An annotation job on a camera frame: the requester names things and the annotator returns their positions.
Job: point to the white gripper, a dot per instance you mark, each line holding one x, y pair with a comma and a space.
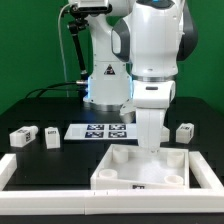
151, 100

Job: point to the white square table top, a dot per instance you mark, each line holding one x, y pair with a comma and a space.
131, 167

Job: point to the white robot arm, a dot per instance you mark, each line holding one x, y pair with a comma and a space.
136, 47

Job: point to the white tag sheet with markers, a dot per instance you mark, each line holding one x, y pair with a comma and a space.
117, 131

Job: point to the white U-shaped obstacle fence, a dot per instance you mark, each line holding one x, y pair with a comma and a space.
208, 198

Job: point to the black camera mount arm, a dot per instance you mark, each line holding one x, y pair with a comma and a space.
78, 46

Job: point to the camera on top mount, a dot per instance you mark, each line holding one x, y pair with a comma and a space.
91, 6

